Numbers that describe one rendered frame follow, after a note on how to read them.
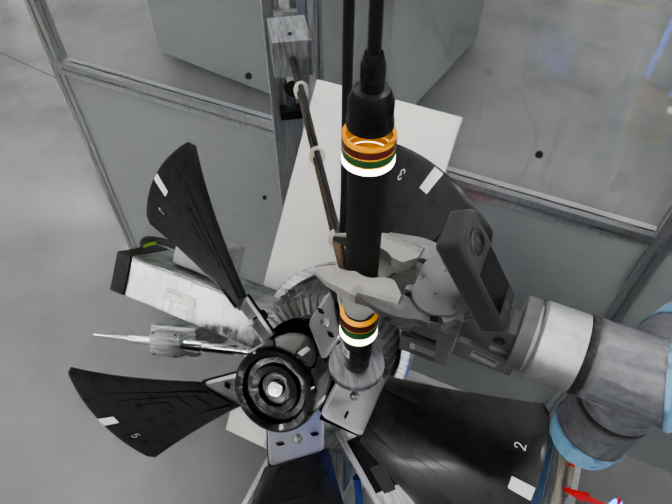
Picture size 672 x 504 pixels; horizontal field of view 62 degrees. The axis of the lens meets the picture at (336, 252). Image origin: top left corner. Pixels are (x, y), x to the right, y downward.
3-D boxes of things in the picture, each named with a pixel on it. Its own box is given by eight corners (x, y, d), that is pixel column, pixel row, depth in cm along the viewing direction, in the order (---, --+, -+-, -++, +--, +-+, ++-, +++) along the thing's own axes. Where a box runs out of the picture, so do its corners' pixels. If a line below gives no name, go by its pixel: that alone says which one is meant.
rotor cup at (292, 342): (263, 313, 88) (220, 334, 75) (352, 318, 83) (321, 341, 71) (266, 403, 89) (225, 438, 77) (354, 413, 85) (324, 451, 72)
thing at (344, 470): (326, 465, 105) (325, 429, 104) (356, 470, 103) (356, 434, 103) (310, 487, 97) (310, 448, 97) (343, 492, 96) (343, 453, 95)
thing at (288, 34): (269, 52, 110) (265, 10, 104) (305, 49, 111) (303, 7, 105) (275, 82, 104) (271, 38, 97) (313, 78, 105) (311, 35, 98)
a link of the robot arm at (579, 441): (650, 426, 63) (698, 382, 55) (590, 492, 59) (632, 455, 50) (590, 376, 67) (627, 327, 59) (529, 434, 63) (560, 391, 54)
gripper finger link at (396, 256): (332, 266, 62) (405, 306, 59) (332, 230, 58) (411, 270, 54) (348, 248, 64) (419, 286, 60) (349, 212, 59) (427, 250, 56)
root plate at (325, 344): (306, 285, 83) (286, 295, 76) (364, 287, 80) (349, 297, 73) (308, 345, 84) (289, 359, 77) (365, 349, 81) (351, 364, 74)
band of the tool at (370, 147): (337, 148, 47) (337, 119, 45) (387, 142, 47) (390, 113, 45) (346, 182, 44) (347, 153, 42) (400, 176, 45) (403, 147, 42)
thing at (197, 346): (276, 359, 91) (99, 338, 102) (275, 346, 91) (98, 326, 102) (270, 363, 89) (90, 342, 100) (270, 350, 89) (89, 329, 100)
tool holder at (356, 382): (321, 334, 74) (320, 290, 67) (373, 326, 75) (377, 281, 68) (333, 396, 69) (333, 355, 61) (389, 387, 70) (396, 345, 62)
